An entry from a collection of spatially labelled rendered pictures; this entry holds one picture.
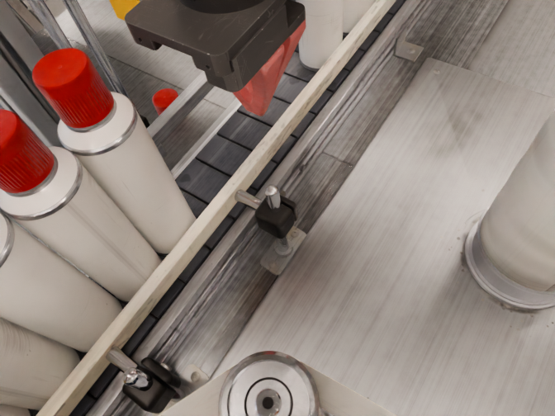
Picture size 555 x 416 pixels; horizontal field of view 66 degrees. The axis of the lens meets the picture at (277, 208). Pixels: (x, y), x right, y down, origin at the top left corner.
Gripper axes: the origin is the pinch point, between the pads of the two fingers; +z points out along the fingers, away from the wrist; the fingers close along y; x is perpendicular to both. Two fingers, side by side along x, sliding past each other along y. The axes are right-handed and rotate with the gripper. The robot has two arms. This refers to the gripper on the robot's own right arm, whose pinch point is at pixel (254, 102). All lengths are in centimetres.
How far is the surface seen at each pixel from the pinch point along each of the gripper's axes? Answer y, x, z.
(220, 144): 3.1, 9.2, 13.6
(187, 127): 5.9, 18.1, 18.6
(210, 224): -6.3, 2.5, 10.6
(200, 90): 3.0, 9.4, 5.7
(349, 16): 24.6, 5.2, 10.9
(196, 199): -3.8, 7.1, 13.6
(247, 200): -2.5, 1.0, 10.6
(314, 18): 17.4, 5.6, 6.5
